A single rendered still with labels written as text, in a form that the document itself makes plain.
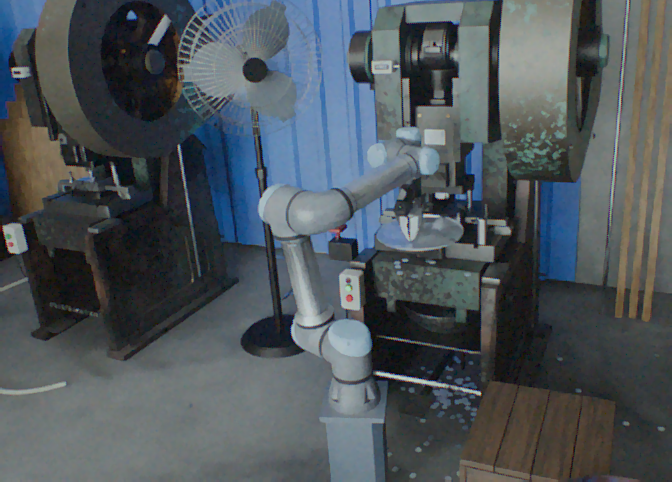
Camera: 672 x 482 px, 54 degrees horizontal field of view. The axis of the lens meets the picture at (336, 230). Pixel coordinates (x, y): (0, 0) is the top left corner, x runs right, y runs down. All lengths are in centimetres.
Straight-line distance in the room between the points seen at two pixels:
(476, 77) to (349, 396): 107
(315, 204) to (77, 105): 137
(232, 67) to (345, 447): 149
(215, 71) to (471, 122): 107
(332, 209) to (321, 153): 223
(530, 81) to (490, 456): 102
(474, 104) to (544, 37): 44
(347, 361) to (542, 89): 90
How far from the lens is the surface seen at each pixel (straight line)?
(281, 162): 407
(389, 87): 230
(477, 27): 219
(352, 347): 184
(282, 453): 255
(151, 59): 297
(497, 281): 224
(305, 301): 188
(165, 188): 345
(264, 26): 273
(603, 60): 223
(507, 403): 215
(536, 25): 189
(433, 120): 232
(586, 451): 201
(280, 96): 279
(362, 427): 195
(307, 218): 167
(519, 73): 189
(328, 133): 387
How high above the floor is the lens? 159
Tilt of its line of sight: 20 degrees down
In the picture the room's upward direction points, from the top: 5 degrees counter-clockwise
